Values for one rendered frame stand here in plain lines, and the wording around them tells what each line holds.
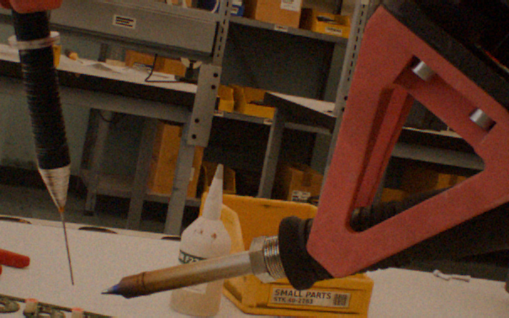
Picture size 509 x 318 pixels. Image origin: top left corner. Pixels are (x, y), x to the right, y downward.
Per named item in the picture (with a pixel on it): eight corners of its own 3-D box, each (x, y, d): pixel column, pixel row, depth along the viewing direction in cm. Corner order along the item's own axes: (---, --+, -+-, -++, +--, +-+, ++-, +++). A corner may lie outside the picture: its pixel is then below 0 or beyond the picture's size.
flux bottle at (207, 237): (166, 298, 65) (192, 156, 63) (214, 304, 65) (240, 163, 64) (172, 314, 61) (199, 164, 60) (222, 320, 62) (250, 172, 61)
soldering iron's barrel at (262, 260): (118, 314, 33) (288, 281, 31) (108, 270, 33) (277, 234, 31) (137, 305, 34) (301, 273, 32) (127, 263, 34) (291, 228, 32)
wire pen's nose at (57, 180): (39, 206, 32) (32, 165, 32) (67, 197, 33) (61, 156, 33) (53, 214, 32) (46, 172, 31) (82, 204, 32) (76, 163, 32)
